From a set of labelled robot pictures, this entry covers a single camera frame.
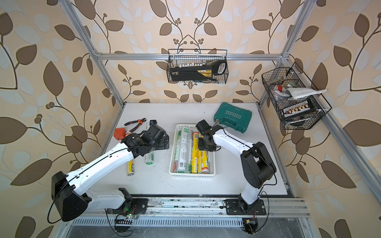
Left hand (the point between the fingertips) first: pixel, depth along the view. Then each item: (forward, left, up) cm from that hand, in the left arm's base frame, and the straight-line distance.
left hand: (161, 141), depth 78 cm
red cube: (+13, +32, -13) cm, 37 cm away
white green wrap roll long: (-8, -12, -10) cm, 18 cm away
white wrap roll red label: (+2, -7, -14) cm, 16 cm away
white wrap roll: (+1, -15, -14) cm, 20 cm away
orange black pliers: (+27, +23, -17) cm, 39 cm away
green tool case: (+28, -44, -12) cm, 53 cm away
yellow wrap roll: (+1, -18, -16) cm, 24 cm away
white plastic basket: (-5, -27, -8) cm, 29 cm away
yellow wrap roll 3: (-4, -21, -14) cm, 26 cm away
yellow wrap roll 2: (-8, -24, -9) cm, 26 cm away
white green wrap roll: (-4, +9, -14) cm, 17 cm away
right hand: (+3, -23, -12) cm, 26 cm away
